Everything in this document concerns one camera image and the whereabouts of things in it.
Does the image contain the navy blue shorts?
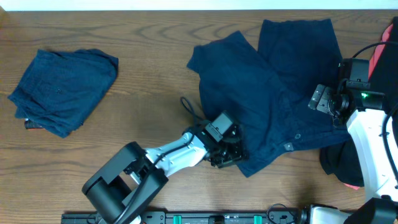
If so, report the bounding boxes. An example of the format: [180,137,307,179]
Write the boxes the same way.
[187,19,349,177]

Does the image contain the folded navy shorts stack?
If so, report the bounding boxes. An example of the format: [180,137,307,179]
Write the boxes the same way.
[8,49,119,138]

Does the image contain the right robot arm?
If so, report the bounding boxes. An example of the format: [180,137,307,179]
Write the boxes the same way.
[297,58,397,223]

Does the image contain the black garment pile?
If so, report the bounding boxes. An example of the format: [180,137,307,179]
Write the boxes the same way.
[319,17,398,187]

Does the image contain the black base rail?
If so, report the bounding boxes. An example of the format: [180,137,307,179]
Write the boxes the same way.
[60,211,302,224]

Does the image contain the red black folded garment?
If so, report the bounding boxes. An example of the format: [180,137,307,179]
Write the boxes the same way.
[24,118,43,129]

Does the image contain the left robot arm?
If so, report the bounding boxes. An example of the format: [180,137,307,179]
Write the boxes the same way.
[81,121,246,223]

